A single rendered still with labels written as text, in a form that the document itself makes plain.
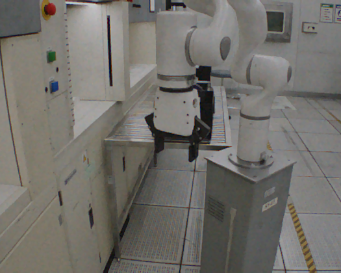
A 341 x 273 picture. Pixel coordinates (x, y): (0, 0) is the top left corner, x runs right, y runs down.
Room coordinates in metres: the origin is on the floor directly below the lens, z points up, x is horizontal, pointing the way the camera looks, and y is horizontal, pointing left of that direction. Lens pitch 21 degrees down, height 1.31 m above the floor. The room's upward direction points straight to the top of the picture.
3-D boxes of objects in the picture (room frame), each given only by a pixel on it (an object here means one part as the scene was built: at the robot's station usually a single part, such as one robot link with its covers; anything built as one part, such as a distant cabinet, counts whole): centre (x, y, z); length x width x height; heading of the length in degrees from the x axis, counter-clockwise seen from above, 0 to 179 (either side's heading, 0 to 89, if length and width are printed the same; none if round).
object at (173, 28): (0.70, -0.02, 1.26); 0.09 x 0.08 x 0.13; 57
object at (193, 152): (0.67, -0.07, 1.03); 0.03 x 0.03 x 0.07; 57
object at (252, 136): (1.20, -0.34, 0.85); 0.19 x 0.19 x 0.18
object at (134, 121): (2.02, -0.08, 0.38); 1.30 x 0.60 x 0.76; 172
